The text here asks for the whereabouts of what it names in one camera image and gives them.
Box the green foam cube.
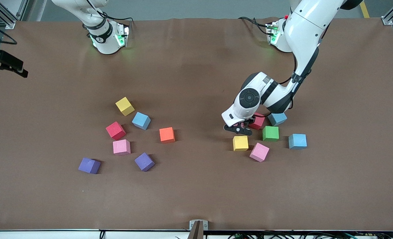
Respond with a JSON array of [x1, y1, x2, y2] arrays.
[[262, 126, 280, 142]]

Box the orange foam cube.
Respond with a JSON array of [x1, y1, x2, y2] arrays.
[[159, 127, 176, 144]]

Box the white table edge rail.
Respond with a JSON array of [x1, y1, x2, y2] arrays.
[[0, 228, 393, 239]]

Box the red foam cube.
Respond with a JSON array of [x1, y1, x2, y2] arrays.
[[248, 113, 266, 130], [105, 121, 127, 141]]

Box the brown table mat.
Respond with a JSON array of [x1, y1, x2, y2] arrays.
[[0, 17, 393, 231]]

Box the blue foam cube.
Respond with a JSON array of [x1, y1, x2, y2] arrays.
[[268, 112, 288, 126], [132, 112, 151, 130], [288, 133, 307, 150]]

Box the black left arm base cable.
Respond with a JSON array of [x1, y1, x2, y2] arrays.
[[238, 17, 271, 35]]

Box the yellow foam cube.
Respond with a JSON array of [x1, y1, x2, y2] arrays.
[[233, 135, 249, 152], [115, 97, 135, 117]]

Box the grey metal camera bracket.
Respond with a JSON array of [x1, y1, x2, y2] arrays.
[[189, 220, 208, 239]]

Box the black right arm base cable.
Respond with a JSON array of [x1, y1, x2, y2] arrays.
[[87, 0, 133, 23]]

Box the purple foam cube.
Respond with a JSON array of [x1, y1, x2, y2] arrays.
[[134, 152, 155, 172], [78, 157, 101, 175]]

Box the black cable bundle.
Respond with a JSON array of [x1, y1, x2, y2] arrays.
[[228, 231, 393, 239]]

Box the black arm base cable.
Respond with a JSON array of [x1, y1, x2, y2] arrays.
[[87, 0, 133, 23], [238, 17, 271, 35]]

